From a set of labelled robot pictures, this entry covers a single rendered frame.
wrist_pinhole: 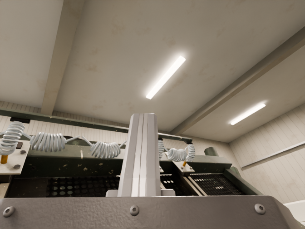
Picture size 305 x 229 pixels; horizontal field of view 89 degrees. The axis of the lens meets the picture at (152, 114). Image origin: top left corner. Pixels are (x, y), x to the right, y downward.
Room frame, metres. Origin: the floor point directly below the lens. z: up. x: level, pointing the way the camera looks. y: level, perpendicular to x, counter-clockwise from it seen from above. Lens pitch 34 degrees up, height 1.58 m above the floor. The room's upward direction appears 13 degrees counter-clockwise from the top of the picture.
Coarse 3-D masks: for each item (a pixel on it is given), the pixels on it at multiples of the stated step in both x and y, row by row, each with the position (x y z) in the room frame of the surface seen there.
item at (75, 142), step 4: (0, 136) 0.72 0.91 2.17; (20, 136) 0.78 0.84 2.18; (24, 136) 0.79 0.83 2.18; (28, 140) 0.81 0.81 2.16; (72, 140) 0.98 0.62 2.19; (76, 140) 1.00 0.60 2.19; (80, 140) 1.02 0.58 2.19; (84, 140) 1.04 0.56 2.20; (68, 144) 0.96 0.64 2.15; (72, 144) 0.98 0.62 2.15; (76, 144) 1.00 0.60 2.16; (80, 144) 1.02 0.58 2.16; (84, 144) 1.04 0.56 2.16; (88, 144) 1.06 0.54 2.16; (120, 144) 1.23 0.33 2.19; (124, 144) 1.26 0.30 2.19; (120, 148) 1.23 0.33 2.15; (124, 148) 1.26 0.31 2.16
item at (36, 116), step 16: (0, 112) 0.33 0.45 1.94; (16, 112) 0.35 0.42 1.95; (96, 128) 0.53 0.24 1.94; (112, 128) 0.56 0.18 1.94; (128, 128) 0.62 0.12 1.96; (32, 144) 0.40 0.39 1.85; (48, 144) 0.43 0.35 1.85; (64, 144) 0.46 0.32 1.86; (96, 144) 0.56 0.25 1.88; (112, 144) 0.57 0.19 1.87; (176, 160) 0.83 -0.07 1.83
